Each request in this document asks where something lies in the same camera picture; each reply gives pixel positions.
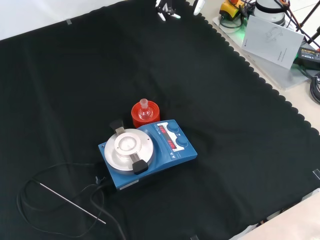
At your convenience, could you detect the black power adapter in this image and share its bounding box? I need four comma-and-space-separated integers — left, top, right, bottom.
294, 46, 320, 71

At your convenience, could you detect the thin black probe cable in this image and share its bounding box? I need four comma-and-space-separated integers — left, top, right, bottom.
16, 162, 109, 238

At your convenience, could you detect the white booklet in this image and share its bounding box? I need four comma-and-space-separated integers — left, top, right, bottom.
241, 15, 305, 70

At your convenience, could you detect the thick black power cable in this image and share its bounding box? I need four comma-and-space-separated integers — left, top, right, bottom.
74, 176, 128, 240

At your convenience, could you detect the blue heater with steel plate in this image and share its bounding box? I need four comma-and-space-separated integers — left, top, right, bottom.
97, 119, 198, 192

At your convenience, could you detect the thin steel probe rod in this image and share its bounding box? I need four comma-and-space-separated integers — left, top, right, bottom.
34, 181, 107, 225

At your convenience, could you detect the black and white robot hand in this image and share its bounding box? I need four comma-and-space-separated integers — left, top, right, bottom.
155, 0, 206, 23

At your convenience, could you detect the red and black cable bundle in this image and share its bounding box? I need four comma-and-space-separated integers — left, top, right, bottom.
281, 0, 305, 33

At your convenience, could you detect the coiled black cable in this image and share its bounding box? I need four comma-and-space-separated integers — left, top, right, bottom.
309, 72, 320, 105

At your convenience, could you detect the clear glass round-bottom flask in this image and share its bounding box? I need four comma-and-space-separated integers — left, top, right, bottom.
138, 98, 154, 120

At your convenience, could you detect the pale board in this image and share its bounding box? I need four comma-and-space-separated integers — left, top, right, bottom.
211, 14, 311, 90

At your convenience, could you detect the black cloth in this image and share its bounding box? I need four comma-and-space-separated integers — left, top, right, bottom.
0, 0, 320, 240

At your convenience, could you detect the black looped cable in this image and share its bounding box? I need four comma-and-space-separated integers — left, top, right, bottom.
219, 13, 245, 29

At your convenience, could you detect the red ribbed flask stand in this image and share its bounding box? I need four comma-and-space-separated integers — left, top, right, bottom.
131, 100, 161, 128

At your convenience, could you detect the black tripod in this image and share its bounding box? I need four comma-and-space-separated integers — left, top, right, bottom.
296, 0, 320, 51

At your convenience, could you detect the yellow stop button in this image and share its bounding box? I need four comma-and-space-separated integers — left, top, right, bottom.
219, 0, 247, 20

